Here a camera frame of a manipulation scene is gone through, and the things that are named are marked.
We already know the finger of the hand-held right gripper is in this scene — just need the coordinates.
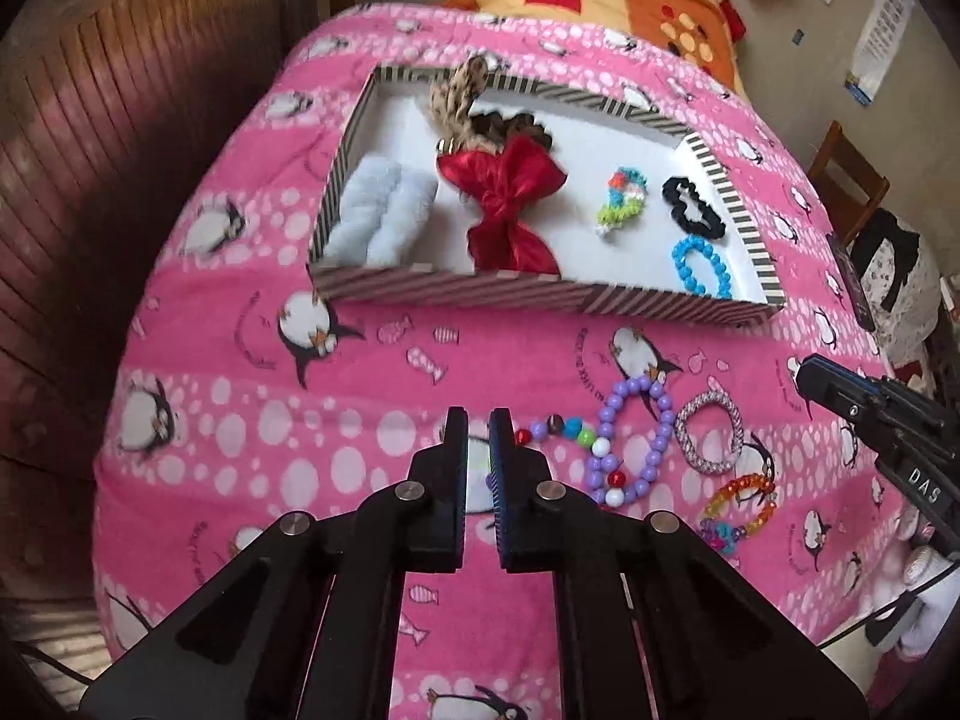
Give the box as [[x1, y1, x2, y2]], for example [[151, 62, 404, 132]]
[[795, 353, 887, 422]]

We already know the wooden slatted panel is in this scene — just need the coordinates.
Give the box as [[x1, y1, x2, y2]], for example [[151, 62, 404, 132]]
[[0, 0, 325, 605]]

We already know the blue bead bracelet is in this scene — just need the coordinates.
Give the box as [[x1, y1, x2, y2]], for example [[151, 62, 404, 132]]
[[670, 234, 735, 300]]

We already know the multicolour woven bracelet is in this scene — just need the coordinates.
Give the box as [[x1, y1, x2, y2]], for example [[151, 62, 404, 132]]
[[595, 166, 650, 236]]

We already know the white fluffy scrunchie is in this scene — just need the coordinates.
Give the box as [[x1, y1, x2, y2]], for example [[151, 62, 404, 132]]
[[330, 156, 440, 268]]

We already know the person's right hand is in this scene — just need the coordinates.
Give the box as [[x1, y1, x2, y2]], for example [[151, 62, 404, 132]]
[[896, 529, 960, 662]]

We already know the orange translucent bead bracelet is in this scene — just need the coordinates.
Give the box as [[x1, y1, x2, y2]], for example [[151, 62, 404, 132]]
[[700, 472, 778, 534]]

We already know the red satin hair bow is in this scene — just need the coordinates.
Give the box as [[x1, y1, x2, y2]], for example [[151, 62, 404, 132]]
[[437, 136, 569, 275]]

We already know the multicolour bead bracelet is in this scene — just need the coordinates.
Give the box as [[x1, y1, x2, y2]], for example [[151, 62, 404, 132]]
[[514, 414, 628, 511]]

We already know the white and black garment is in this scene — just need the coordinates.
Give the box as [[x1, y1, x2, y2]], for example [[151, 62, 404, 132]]
[[850, 206, 950, 370]]

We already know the purple bead bracelet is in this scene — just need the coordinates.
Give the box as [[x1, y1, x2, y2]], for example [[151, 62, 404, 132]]
[[583, 374, 677, 508]]

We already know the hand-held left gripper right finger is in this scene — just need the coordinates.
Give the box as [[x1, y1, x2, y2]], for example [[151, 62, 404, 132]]
[[487, 406, 871, 720]]

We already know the silver sparkly bracelet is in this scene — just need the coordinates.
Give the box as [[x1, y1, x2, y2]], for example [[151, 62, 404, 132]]
[[673, 390, 746, 476]]

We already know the leopard print scrunchie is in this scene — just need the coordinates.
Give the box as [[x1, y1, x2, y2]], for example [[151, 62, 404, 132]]
[[427, 56, 497, 159]]

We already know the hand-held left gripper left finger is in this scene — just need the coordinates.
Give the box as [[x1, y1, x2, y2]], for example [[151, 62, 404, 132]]
[[79, 406, 470, 720]]

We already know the paper wall poster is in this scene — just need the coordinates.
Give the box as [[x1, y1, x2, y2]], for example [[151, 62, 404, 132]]
[[846, 0, 917, 104]]

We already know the pink penguin blanket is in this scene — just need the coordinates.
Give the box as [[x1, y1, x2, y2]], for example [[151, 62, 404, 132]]
[[90, 4, 932, 720]]

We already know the striped cardboard box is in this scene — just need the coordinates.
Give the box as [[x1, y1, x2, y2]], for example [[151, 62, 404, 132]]
[[307, 64, 788, 328]]

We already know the small purple blue bracelet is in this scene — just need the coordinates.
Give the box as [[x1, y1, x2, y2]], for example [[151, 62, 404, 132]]
[[697, 517, 752, 557]]

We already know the dark brown scrunchie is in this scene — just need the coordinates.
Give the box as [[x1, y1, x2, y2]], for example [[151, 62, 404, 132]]
[[468, 110, 555, 155]]

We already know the black scrunchie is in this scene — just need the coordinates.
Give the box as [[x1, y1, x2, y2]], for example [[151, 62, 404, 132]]
[[661, 174, 728, 243]]

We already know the black rectangular device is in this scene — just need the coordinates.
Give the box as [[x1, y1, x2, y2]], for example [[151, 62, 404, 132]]
[[824, 232, 878, 332]]

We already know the wooden chair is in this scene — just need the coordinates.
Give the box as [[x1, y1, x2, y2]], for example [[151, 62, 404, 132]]
[[806, 120, 893, 242]]

